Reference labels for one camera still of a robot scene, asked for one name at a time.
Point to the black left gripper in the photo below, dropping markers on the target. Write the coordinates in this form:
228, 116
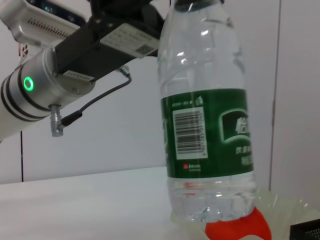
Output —
82, 50

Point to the clear water bottle green label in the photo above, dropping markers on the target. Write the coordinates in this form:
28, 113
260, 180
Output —
205, 100

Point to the red-orange fruit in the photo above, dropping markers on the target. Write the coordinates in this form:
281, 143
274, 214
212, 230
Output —
240, 228

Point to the white and silver left robot arm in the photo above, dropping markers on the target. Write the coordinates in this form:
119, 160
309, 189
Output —
37, 82

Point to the translucent green wavy fruit bowl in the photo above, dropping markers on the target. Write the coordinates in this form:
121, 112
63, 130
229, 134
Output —
282, 212

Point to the black mesh pen holder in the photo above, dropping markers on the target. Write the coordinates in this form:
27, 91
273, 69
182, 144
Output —
307, 230

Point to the silver connector plug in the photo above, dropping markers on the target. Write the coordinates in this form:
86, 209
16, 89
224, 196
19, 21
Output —
56, 122

